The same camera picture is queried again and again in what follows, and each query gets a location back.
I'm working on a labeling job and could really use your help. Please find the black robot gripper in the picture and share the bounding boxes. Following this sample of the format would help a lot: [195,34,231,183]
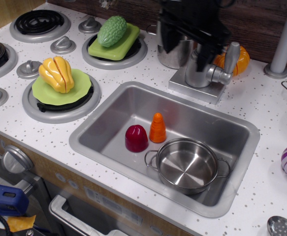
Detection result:
[159,0,232,72]

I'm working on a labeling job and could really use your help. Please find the silver toy faucet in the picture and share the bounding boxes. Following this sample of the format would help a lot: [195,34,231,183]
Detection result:
[168,41,240,104]

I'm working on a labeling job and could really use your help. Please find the tall steel cup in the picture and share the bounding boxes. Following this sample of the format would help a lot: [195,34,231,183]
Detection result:
[146,23,193,69]

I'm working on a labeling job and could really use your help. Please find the orange toy pumpkin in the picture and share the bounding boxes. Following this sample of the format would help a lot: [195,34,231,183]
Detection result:
[214,46,250,76]

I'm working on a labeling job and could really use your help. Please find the green rectangular tray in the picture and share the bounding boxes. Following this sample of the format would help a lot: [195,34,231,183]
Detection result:
[88,23,140,61]

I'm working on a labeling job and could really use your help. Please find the green toy bitter gourd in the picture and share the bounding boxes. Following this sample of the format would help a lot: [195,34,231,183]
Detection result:
[97,16,127,48]

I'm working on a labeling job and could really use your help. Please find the grey vertical pole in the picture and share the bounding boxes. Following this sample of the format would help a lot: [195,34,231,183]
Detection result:
[264,20,287,79]

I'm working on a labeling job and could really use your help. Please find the orange toy carrot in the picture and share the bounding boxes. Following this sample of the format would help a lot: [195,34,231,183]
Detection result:
[149,113,166,143]

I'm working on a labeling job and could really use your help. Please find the grey stove knob rear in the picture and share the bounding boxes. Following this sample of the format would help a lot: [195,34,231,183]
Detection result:
[78,16,102,34]

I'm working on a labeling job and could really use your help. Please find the dark red toy vegetable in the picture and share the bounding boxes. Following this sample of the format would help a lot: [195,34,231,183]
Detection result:
[125,124,149,152]

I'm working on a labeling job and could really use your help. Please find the small steel pot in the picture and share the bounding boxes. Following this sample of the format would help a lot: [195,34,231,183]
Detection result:
[144,138,231,195]

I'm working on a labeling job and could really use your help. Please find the silver sink basin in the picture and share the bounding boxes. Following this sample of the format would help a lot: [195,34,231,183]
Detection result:
[69,82,260,218]

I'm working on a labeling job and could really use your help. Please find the grey stove knob middle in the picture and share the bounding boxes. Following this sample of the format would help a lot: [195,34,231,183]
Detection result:
[50,36,76,55]

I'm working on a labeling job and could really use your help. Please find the yellow toy starfruit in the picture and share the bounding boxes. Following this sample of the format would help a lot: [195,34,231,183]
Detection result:
[38,56,75,93]

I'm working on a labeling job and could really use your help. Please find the black coil burner rear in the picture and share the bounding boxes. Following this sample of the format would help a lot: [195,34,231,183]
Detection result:
[9,10,71,43]

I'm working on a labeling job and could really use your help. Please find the light green round plate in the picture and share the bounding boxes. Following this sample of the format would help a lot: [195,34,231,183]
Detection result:
[32,69,92,106]

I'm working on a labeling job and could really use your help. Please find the grey stove knob front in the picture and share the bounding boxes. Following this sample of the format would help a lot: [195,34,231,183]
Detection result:
[16,60,42,79]

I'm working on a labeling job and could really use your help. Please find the silver slotted spoon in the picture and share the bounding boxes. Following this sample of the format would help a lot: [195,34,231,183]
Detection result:
[267,216,287,236]

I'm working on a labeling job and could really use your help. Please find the grey oven dial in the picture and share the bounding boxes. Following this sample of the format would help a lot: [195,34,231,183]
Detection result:
[1,145,34,174]

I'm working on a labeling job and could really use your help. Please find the blue clamp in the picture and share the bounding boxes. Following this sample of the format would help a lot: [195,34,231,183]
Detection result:
[0,185,29,216]

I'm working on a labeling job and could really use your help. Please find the middle rear burner ring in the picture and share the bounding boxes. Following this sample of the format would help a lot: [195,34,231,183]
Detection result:
[81,33,148,70]

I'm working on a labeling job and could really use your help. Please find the front burner with ring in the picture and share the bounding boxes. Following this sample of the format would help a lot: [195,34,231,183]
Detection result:
[22,75,101,124]

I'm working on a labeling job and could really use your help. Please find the oven door handle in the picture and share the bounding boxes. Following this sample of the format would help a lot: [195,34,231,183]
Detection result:
[48,194,127,236]

